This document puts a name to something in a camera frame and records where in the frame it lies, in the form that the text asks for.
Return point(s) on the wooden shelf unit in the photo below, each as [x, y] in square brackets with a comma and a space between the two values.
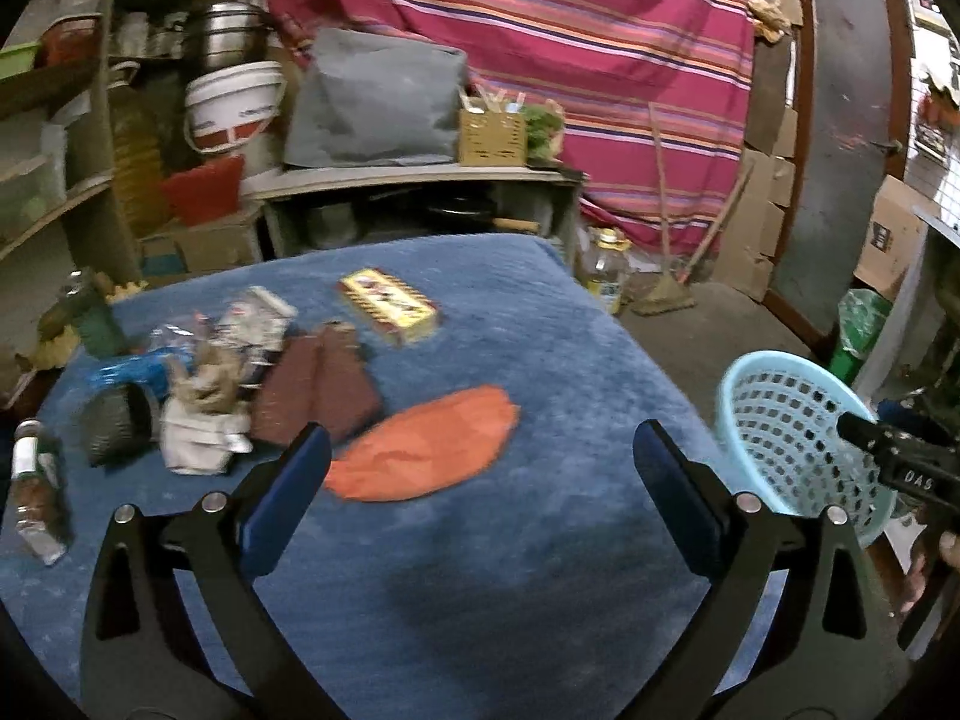
[97, 127]

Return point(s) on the green plastic tray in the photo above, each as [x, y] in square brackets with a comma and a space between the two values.
[19, 60]

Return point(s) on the black and white snack wrapper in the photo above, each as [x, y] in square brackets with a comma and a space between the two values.
[255, 322]

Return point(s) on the pink striped cloth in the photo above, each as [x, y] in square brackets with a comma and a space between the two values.
[600, 52]

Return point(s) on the green plastic bag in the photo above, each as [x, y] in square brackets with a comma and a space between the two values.
[859, 337]

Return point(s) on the grey low bench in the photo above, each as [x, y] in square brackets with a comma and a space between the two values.
[412, 174]

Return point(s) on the maroon flat packet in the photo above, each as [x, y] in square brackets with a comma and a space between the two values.
[289, 390]

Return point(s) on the brown cardboard box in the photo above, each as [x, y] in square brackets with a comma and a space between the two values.
[210, 244]

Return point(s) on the blue plastic bag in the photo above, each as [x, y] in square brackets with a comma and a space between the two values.
[131, 373]

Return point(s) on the printed cardboard box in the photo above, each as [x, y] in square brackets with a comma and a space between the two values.
[889, 240]

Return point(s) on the small glass bottle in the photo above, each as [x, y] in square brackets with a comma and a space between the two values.
[37, 495]

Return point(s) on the green bottle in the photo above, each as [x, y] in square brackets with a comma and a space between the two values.
[97, 322]

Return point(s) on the stack of cardboard sheets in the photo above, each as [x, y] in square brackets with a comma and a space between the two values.
[757, 240]

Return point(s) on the crumpled white paper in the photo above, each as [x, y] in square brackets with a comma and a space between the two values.
[199, 442]

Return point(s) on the grey cushion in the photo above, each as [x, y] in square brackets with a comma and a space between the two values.
[375, 97]

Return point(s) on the straw broom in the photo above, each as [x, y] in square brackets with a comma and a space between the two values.
[664, 300]

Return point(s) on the orange cloth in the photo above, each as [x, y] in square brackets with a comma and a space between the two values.
[427, 450]

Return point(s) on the dark wooden door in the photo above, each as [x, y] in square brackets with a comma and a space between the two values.
[840, 127]

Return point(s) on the light blue plastic basket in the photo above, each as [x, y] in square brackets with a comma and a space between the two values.
[780, 427]

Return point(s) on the white plastic bucket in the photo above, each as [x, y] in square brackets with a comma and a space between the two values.
[232, 109]

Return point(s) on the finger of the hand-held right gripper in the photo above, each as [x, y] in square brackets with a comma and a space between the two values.
[900, 465]

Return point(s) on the red container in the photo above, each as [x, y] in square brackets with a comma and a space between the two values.
[71, 37]

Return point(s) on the green leafy bunch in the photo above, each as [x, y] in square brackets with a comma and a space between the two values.
[544, 127]

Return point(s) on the yellow oil jug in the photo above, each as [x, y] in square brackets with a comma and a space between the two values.
[142, 165]

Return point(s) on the clear bottle with yellow cap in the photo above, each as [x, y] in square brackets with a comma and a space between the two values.
[606, 274]

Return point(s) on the red plastic basin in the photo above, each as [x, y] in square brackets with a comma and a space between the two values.
[202, 191]

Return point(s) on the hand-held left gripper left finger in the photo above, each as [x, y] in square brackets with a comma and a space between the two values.
[289, 487]

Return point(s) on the yellow wicker box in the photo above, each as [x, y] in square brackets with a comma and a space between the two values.
[491, 139]

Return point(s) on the person's right hand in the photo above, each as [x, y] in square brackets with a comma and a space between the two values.
[919, 581]

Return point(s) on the maroon cloth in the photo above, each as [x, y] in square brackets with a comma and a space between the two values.
[345, 390]

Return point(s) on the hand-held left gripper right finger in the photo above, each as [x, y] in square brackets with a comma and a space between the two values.
[667, 487]

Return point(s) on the yellow patterned box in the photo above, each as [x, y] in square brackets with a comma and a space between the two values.
[386, 304]

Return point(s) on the brown cloth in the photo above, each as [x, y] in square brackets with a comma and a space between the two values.
[210, 386]

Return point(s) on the clear plastic wrapper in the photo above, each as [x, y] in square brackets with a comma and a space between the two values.
[176, 334]

